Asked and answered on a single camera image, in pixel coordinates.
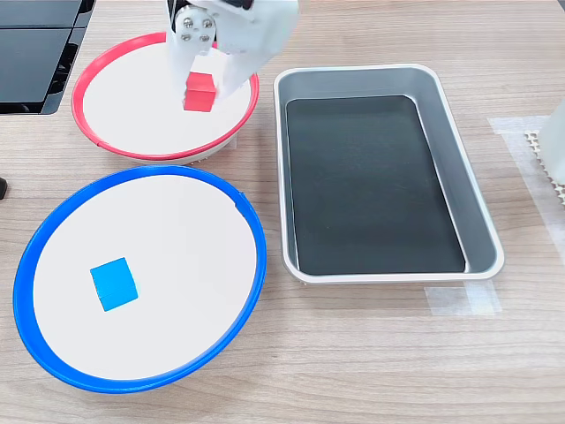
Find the long clear tape strip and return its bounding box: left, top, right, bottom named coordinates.
left=486, top=115, right=565, bottom=266

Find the blue cube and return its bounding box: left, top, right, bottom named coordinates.
left=89, top=257, right=140, bottom=313

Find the steel tray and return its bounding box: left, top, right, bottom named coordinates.
left=272, top=64, right=506, bottom=285

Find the black tray mat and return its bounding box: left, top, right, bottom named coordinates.
left=285, top=95, right=468, bottom=276

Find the pale perforated plate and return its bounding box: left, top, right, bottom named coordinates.
left=524, top=128, right=565, bottom=207

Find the black glossy device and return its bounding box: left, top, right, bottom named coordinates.
left=0, top=0, right=96, bottom=117

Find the red cube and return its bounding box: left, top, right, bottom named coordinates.
left=182, top=72, right=218, bottom=113

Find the short clear tape strip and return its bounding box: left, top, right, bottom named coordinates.
left=423, top=281, right=503, bottom=316

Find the white plate blue rim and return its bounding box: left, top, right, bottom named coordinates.
left=11, top=164, right=268, bottom=395

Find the white plate red rim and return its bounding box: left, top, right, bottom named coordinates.
left=71, top=30, right=260, bottom=167

